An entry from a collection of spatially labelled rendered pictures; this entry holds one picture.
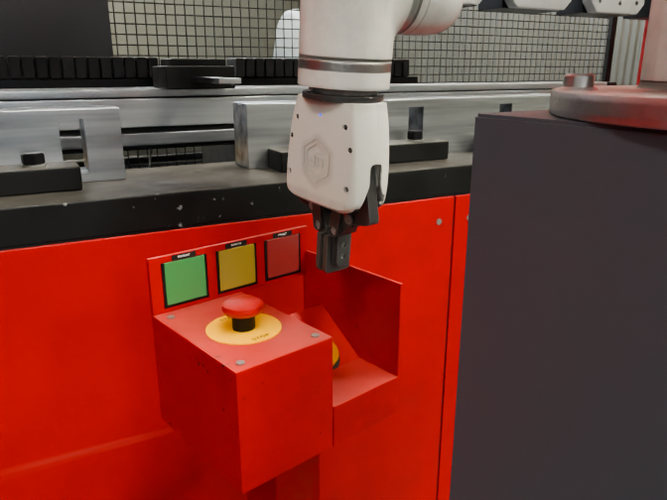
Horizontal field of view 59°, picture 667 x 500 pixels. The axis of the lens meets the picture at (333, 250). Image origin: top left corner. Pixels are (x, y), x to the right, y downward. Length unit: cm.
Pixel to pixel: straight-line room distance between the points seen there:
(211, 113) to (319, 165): 60
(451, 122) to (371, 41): 57
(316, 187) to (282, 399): 20
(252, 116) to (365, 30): 40
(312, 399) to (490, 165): 36
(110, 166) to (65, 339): 24
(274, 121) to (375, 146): 39
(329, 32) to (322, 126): 8
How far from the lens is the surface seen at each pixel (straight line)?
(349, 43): 52
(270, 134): 91
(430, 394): 106
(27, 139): 84
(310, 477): 70
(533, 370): 27
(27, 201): 75
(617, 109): 23
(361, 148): 52
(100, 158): 85
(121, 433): 85
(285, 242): 69
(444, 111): 107
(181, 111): 112
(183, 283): 63
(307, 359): 55
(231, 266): 65
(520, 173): 26
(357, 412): 62
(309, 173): 56
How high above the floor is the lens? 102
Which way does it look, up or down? 17 degrees down
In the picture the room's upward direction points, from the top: straight up
